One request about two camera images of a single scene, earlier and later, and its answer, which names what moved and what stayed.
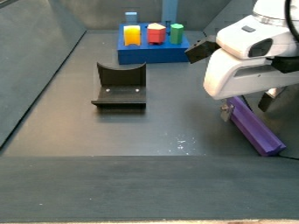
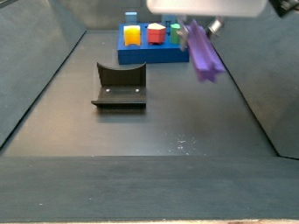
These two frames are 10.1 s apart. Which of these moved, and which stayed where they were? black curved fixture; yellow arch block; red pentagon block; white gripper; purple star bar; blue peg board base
Moved: purple star bar; white gripper
Stayed: red pentagon block; yellow arch block; blue peg board base; black curved fixture
